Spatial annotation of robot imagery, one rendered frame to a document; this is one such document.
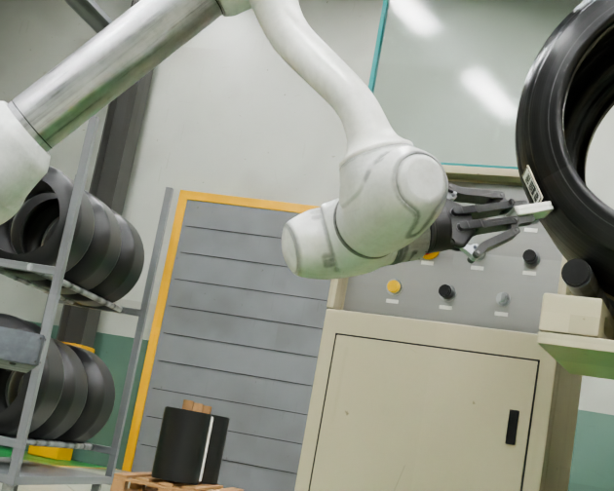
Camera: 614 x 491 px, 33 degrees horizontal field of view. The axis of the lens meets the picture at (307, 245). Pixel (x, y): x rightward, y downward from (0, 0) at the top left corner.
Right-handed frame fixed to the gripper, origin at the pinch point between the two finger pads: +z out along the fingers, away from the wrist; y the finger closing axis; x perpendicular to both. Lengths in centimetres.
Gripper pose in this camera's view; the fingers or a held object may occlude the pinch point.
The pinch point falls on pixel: (529, 211)
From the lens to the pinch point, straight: 165.3
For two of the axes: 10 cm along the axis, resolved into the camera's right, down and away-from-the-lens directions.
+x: 3.2, -4.5, -8.3
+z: 9.0, -1.4, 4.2
